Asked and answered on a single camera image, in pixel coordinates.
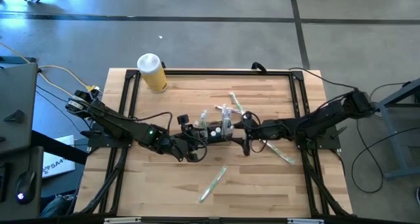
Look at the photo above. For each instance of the blue-grey metal cart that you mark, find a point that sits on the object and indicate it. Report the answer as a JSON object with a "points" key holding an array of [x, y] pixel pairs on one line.
{"points": [[403, 91]]}

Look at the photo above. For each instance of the dark side desk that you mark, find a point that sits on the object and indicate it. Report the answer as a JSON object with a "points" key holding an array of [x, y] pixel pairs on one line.
{"points": [[39, 165]]}

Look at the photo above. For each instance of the grey equipment case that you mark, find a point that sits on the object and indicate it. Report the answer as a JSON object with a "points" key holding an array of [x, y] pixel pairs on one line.
{"points": [[19, 92]]}

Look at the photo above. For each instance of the black keyboard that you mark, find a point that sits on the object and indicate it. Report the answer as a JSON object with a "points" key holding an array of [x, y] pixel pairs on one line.
{"points": [[2, 184]]}

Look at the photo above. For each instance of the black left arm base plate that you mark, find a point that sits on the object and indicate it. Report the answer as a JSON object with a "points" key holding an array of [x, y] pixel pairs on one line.
{"points": [[98, 142]]}

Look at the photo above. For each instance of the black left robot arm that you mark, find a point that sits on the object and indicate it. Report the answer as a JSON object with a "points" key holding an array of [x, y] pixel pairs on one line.
{"points": [[118, 125]]}

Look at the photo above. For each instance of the yellow wipes canister white lid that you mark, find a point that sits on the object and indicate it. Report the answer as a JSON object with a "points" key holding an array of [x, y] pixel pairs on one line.
{"points": [[154, 76]]}

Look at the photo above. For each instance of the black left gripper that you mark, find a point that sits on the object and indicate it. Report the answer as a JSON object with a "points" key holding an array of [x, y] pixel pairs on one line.
{"points": [[188, 142]]}

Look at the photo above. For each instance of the white table bracket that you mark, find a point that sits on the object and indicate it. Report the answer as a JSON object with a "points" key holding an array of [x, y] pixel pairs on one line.
{"points": [[121, 220], [305, 221]]}

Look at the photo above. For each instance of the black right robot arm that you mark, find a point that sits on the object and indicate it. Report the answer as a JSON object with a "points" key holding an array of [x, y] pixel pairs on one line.
{"points": [[328, 115]]}

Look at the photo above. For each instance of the white printed box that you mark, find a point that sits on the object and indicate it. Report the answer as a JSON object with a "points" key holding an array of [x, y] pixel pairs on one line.
{"points": [[59, 166]]}

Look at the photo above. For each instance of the blue toothbrush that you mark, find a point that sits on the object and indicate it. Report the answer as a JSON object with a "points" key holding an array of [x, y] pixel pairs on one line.
{"points": [[224, 114]]}

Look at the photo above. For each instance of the black diagonal beam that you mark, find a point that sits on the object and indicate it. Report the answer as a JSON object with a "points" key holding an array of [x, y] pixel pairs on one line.
{"points": [[55, 146]]}

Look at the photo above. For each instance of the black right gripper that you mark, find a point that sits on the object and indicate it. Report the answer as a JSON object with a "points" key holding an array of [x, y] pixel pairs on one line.
{"points": [[257, 129]]}

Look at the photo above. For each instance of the pale toothbrush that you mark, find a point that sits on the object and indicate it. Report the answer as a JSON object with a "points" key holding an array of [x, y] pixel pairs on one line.
{"points": [[219, 107]]}

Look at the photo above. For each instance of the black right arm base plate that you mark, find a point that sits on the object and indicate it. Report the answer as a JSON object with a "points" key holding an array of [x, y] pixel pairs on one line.
{"points": [[325, 143]]}

